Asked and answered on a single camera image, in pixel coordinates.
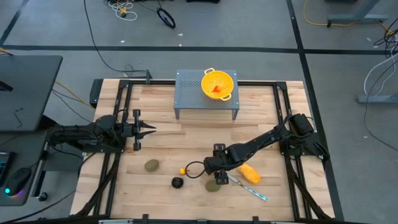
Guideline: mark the black aluminium rig frame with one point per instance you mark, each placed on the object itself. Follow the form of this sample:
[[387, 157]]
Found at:
[[149, 82]]

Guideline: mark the grey side table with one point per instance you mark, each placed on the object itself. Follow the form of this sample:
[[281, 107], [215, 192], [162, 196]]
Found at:
[[25, 155]]

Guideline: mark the black computer mouse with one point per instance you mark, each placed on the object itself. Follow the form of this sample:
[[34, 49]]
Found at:
[[17, 182]]

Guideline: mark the grey perforated metal stand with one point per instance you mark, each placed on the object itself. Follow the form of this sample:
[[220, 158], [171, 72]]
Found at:
[[186, 96]]

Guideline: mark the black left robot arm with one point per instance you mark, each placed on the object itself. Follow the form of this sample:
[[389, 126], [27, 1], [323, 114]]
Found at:
[[93, 129]]

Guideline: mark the black caster wheel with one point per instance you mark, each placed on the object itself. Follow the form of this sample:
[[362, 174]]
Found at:
[[42, 196]]

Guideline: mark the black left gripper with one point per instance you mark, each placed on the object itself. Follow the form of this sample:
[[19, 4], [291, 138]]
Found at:
[[129, 131]]

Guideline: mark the grey desk foot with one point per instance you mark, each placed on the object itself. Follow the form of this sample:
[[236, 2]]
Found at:
[[357, 18], [376, 99]]

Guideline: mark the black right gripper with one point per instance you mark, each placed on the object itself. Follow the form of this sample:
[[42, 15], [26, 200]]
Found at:
[[220, 163]]

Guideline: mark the black monitor bracket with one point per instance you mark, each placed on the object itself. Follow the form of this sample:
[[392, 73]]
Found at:
[[3, 86]]

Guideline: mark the backlit keyboard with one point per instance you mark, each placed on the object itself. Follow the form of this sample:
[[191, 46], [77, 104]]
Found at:
[[4, 168]]

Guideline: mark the black desk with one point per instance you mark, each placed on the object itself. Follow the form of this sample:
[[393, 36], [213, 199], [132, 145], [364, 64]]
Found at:
[[31, 93]]

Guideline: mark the small red pear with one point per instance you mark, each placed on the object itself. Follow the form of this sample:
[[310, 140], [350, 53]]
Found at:
[[217, 89]]

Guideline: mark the yellow mango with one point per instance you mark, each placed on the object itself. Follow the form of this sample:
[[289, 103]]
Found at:
[[248, 173]]

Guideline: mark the dark plum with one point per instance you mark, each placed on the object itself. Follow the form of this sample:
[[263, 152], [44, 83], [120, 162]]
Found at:
[[177, 182]]

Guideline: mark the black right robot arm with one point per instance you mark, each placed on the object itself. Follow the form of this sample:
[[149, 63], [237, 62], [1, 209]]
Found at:
[[264, 140]]

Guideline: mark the yellow plastic colander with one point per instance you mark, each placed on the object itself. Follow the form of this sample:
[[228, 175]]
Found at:
[[211, 81]]

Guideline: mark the brown-green kiwi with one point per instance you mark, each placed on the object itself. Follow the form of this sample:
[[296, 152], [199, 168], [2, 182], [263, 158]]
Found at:
[[211, 187], [151, 165]]

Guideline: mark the small yellow-orange pear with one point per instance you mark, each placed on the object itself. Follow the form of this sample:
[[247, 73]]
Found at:
[[182, 171]]

